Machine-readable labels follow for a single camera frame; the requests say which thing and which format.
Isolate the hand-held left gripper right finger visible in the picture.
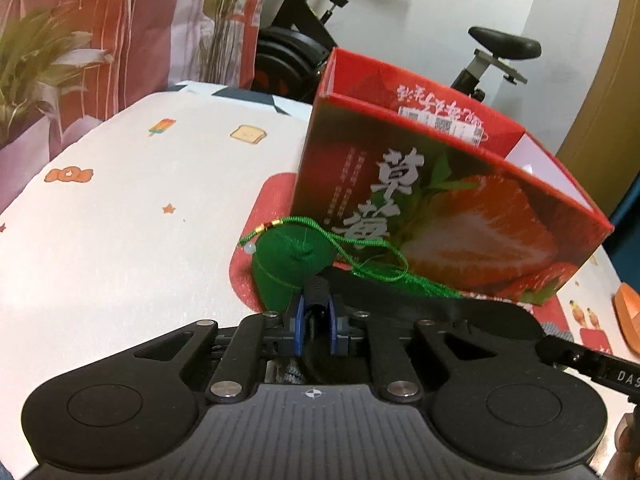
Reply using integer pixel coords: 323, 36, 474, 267
326, 296, 506, 405

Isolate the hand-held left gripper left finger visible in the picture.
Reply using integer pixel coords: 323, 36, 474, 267
132, 296, 307, 403

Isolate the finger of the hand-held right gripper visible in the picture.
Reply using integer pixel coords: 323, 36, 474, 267
537, 332, 609, 384

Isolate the green tasselled sachet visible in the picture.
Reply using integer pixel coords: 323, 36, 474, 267
239, 216, 473, 311

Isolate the red strawberry print box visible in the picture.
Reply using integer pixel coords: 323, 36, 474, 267
290, 47, 615, 306

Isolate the orange soft toy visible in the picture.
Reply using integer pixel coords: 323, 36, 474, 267
614, 282, 640, 341

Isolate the person's right hand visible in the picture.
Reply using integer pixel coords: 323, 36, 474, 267
605, 407, 640, 480

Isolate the white printed tablecloth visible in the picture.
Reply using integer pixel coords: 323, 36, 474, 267
0, 80, 640, 480

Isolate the black exercise bike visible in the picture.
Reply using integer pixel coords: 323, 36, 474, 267
252, 0, 543, 106

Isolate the pink printed backdrop cloth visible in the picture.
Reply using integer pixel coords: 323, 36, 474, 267
0, 0, 276, 206

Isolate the wooden door frame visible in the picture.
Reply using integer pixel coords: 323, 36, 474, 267
555, 0, 640, 221

